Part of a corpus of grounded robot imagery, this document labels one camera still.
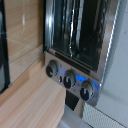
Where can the silver black toaster oven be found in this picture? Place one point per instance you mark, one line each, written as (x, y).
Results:
(83, 36)

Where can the black silver oven knob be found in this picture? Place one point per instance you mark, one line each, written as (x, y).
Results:
(86, 90)
(69, 79)
(51, 68)

